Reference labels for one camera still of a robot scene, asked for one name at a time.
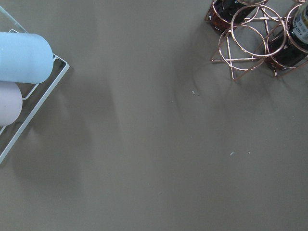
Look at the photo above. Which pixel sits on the copper wire bottle rack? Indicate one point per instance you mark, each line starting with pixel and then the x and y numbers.
pixel 244 47

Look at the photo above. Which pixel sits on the right tea bottle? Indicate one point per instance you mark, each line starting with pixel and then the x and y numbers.
pixel 222 12

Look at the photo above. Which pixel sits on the pink cup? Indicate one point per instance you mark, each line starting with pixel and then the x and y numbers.
pixel 10 103

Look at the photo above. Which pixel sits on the white wire cup rack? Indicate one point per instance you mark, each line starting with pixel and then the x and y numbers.
pixel 33 95

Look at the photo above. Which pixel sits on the front tea bottle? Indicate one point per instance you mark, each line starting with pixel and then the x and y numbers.
pixel 290 44

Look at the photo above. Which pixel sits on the light blue cup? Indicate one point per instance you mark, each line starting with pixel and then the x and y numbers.
pixel 25 58

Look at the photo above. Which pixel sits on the tea bottle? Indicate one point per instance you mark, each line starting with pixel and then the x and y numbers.
pixel 222 12
pixel 290 44

